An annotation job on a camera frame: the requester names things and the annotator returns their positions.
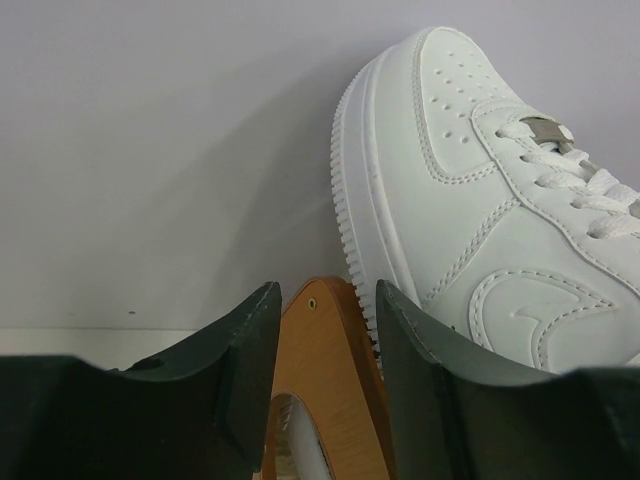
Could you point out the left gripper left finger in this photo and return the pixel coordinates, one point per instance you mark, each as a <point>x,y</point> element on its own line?
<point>196,410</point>

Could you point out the orange wooden shoe shelf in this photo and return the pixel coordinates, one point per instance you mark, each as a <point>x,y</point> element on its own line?
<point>329,415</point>

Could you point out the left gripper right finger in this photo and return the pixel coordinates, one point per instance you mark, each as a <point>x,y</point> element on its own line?
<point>459,411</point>

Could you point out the white sneaker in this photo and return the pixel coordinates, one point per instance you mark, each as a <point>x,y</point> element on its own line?
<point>482,210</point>

